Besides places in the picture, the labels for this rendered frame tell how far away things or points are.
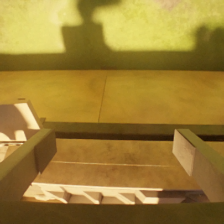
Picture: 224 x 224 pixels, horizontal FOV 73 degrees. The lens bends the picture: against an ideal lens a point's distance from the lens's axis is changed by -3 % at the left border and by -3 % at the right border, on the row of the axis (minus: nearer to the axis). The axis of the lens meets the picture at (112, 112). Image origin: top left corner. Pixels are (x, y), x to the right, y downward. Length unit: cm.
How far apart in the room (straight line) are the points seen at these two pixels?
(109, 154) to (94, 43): 91
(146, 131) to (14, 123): 58
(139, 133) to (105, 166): 22
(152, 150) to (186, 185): 17
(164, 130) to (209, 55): 90
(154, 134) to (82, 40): 92
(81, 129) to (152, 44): 88
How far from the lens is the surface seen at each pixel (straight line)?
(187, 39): 139
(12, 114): 76
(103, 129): 74
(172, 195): 77
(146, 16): 129
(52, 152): 17
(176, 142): 17
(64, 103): 95
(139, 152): 67
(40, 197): 152
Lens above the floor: 126
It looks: 51 degrees down
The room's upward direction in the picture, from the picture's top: 175 degrees counter-clockwise
